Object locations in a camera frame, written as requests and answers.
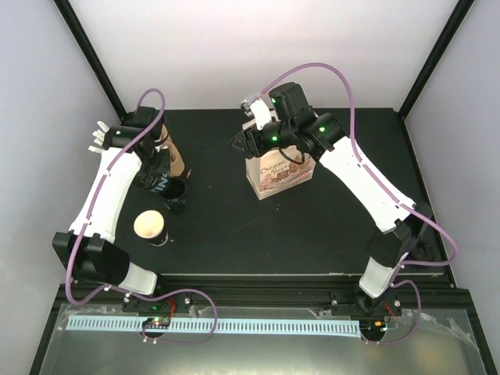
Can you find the cream bear-print paper bag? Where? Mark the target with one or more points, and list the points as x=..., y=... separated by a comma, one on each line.
x=278, y=170

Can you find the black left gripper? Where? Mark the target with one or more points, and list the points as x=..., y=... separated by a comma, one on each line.
x=164, y=168

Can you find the black aluminium front rail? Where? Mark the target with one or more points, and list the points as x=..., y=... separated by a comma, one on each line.
x=436, y=291

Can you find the stacked brown pulp cup carriers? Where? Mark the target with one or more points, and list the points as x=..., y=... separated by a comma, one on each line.
x=177, y=164

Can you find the black frame foot knob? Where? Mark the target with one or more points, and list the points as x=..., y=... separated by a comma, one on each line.
x=422, y=252

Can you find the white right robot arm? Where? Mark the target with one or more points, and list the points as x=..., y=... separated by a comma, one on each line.
x=291, y=121

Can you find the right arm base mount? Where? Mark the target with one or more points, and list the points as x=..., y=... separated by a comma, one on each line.
x=354, y=302

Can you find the light blue slotted cable duct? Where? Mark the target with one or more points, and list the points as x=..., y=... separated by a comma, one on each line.
x=337, y=328

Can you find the white plastic stirrers bundle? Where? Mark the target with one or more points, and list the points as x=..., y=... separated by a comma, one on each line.
x=98, y=138

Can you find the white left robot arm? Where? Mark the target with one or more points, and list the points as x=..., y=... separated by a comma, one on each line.
x=132, y=153

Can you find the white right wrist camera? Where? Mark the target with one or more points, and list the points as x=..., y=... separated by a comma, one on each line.
x=258, y=112

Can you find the left black frame post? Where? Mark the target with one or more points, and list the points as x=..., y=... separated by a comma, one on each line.
x=80, y=36

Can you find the right black frame post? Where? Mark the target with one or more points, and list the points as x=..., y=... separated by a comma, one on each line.
x=452, y=25

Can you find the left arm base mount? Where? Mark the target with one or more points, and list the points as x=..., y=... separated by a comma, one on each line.
x=177, y=304

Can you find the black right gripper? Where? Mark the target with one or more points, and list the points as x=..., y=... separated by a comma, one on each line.
x=251, y=141

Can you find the black paper coffee cup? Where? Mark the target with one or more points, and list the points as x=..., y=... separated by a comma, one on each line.
x=150, y=225
x=174, y=197

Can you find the black frame post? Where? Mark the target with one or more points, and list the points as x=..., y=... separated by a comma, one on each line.
x=80, y=36
x=452, y=25

